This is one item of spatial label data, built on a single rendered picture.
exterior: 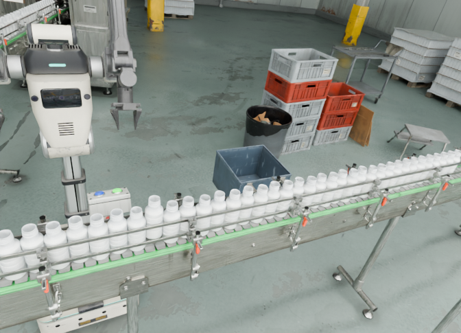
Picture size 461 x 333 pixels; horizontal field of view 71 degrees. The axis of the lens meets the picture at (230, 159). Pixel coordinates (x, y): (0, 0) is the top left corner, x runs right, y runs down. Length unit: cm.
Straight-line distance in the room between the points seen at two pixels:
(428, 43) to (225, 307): 684
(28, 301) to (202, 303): 127
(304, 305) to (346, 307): 30
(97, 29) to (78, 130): 306
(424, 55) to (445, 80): 76
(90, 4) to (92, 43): 45
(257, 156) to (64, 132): 106
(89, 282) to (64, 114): 70
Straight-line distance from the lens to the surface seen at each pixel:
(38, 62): 154
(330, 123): 421
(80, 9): 457
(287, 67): 342
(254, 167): 204
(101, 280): 122
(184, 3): 1058
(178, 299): 228
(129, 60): 132
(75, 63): 154
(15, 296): 122
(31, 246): 111
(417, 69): 807
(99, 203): 122
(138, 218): 109
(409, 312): 276
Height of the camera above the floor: 190
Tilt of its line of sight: 32 degrees down
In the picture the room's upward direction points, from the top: 10 degrees clockwise
